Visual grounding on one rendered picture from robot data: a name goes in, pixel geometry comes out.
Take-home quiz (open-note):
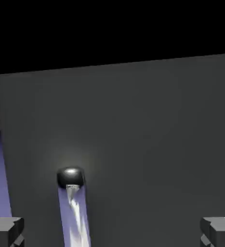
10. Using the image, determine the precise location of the dark grey cabinet door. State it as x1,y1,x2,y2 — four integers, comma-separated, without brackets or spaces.
0,52,225,247

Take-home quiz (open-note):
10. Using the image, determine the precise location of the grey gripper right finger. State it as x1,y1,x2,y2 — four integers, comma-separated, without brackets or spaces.
199,216,225,247

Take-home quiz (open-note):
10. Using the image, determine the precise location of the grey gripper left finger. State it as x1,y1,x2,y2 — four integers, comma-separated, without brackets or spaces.
0,216,25,247

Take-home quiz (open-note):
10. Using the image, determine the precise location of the shiny curved metal handle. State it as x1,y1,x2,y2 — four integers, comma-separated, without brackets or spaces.
56,166,92,247

